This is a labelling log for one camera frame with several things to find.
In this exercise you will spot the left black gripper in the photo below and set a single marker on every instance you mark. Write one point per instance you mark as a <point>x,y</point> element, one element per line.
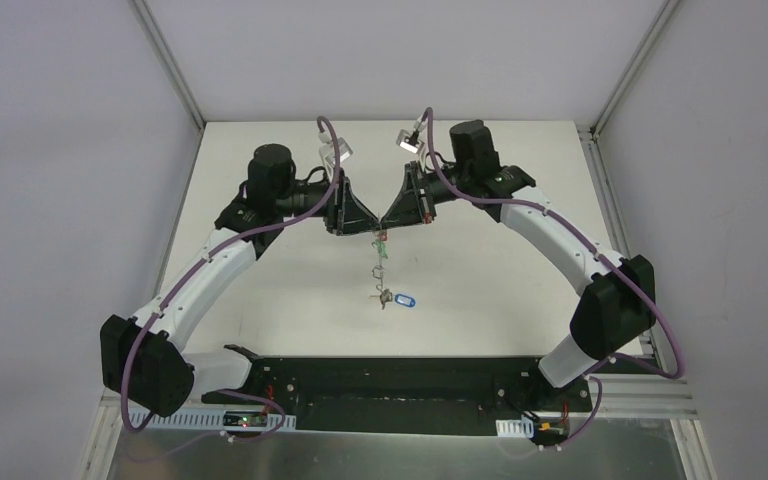
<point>335,204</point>

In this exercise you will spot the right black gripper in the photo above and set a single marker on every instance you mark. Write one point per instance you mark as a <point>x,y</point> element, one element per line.
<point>419,196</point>

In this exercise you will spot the keyring with black key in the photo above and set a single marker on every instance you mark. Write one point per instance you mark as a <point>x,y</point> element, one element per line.
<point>384,295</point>

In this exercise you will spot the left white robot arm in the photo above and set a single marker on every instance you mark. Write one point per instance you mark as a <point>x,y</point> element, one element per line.
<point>143,357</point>

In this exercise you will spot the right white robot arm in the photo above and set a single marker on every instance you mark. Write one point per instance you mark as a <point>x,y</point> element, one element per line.
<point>616,293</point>

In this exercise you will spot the blue tag key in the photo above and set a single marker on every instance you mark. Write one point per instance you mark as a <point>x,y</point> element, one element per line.
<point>404,300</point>

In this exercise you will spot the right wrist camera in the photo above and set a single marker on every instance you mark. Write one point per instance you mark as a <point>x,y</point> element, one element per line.
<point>411,139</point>

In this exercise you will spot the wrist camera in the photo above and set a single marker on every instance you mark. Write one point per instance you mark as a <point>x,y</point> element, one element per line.
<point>411,139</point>
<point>330,151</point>

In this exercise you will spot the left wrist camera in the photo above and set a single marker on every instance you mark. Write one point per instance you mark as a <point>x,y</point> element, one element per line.
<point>330,151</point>

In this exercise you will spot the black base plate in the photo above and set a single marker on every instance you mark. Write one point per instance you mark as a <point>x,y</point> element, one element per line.
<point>410,395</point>

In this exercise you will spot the right white cable duct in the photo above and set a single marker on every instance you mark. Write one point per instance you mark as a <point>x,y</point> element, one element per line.
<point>515,428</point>

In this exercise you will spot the white cable duct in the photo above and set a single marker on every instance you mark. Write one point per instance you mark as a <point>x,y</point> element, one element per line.
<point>245,420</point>
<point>515,428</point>

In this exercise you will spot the left white cable duct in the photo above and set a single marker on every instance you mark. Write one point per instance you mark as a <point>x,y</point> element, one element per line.
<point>245,420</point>

